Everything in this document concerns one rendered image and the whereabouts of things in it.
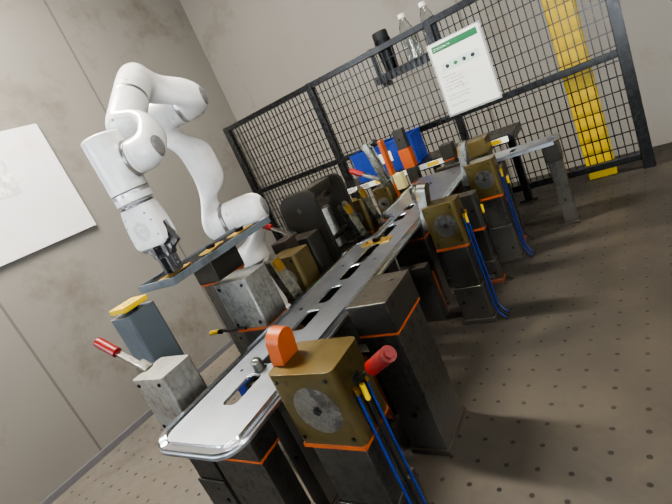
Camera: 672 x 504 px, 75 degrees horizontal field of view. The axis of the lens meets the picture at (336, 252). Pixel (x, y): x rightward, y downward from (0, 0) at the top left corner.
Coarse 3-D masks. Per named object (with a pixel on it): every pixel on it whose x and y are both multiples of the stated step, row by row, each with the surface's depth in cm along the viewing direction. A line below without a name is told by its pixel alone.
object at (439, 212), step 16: (432, 208) 109; (448, 208) 107; (432, 224) 111; (448, 224) 109; (464, 224) 109; (448, 240) 111; (464, 240) 109; (448, 256) 113; (464, 256) 111; (480, 256) 113; (464, 272) 113; (480, 272) 114; (464, 288) 115; (480, 288) 113; (464, 304) 117; (480, 304) 115; (496, 304) 116; (464, 320) 119; (480, 320) 116; (496, 320) 114
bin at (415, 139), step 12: (408, 132) 201; (420, 132) 199; (420, 144) 195; (360, 156) 199; (396, 156) 192; (420, 156) 191; (360, 168) 201; (372, 168) 199; (396, 168) 194; (360, 180) 204
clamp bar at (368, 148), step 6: (366, 144) 155; (372, 144) 154; (366, 150) 156; (372, 150) 158; (372, 156) 156; (372, 162) 157; (378, 162) 159; (378, 168) 157; (384, 168) 159; (378, 174) 158; (384, 174) 160; (390, 180) 160
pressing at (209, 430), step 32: (448, 192) 135; (384, 224) 129; (416, 224) 118; (352, 256) 114; (384, 256) 103; (320, 288) 101; (352, 288) 93; (288, 320) 91; (320, 320) 84; (256, 352) 83; (224, 384) 76; (256, 384) 71; (192, 416) 70; (224, 416) 66; (256, 416) 63; (160, 448) 66; (192, 448) 62; (224, 448) 59
